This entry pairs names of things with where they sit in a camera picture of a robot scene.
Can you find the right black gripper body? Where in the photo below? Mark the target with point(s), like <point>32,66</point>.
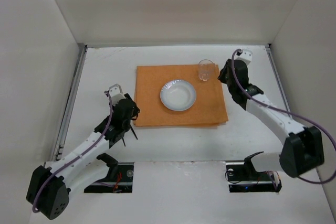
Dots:
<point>226,73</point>

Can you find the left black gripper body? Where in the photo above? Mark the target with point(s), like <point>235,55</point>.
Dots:
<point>128,128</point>

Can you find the black plastic knife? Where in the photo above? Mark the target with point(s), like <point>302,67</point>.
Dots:
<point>133,131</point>

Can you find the clear plastic cup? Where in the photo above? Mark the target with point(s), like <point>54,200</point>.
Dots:
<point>205,69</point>

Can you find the orange cloth napkin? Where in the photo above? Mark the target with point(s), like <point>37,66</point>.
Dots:
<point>208,110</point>

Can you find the clear plastic plate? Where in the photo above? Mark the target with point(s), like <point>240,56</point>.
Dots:
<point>178,95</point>

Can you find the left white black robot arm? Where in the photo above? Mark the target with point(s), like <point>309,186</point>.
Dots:
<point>51,187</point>

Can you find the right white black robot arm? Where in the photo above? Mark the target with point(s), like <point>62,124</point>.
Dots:
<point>302,148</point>

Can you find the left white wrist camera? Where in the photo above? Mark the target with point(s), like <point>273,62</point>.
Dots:
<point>116,93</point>

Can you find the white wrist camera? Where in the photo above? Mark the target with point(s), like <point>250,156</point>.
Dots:
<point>245,55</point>
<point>116,93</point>

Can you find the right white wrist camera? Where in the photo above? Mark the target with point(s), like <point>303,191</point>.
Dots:
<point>245,55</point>

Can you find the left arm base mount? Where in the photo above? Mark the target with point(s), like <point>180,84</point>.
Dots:
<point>118,180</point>

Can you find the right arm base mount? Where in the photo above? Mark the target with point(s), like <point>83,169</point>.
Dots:
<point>243,178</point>

